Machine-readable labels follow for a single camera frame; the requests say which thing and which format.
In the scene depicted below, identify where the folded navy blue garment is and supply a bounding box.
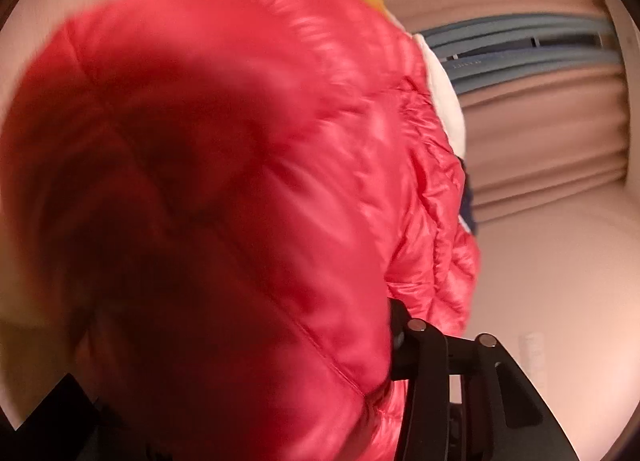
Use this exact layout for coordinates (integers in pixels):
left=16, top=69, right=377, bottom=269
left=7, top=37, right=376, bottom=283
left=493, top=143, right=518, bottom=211
left=459, top=160, right=477, bottom=236

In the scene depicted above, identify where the white plush goose toy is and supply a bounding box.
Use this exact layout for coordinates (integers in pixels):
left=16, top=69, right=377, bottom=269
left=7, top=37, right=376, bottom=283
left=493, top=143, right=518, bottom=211
left=363, top=0, right=466, bottom=158

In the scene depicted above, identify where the red puffer down jacket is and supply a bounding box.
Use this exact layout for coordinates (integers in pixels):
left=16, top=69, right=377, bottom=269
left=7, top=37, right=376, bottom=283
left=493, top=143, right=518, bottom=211
left=1, top=0, right=480, bottom=460

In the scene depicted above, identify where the grey blue curtain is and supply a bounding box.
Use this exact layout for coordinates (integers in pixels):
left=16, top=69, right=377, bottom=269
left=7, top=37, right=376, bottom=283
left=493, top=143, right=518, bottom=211
left=421, top=13, right=623, bottom=95

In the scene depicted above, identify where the white wall socket strip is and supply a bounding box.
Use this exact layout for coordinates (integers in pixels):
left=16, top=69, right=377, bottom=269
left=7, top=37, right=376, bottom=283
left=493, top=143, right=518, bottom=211
left=518, top=332, right=547, bottom=392

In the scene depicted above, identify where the pink pleated curtain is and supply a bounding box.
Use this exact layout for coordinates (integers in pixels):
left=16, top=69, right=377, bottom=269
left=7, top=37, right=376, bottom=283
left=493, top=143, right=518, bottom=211
left=384, top=0, right=629, bottom=221

